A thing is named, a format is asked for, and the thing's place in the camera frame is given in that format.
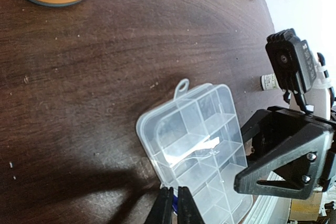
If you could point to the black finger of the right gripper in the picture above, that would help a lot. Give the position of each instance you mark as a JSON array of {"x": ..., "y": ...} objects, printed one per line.
[{"x": 294, "y": 154}]

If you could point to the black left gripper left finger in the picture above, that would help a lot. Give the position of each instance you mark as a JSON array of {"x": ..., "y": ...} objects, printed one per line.
[{"x": 161, "y": 211}]

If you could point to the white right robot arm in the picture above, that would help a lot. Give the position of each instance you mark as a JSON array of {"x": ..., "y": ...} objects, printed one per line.
[{"x": 321, "y": 96}]

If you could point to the clear plastic pill organizer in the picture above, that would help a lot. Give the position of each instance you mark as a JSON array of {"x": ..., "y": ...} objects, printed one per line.
[{"x": 194, "y": 140}]

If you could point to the small white pill bottle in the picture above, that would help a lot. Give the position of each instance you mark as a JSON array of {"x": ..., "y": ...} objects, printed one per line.
[{"x": 269, "y": 82}]

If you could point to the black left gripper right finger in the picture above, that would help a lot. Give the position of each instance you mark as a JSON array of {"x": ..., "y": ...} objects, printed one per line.
[{"x": 188, "y": 212}]

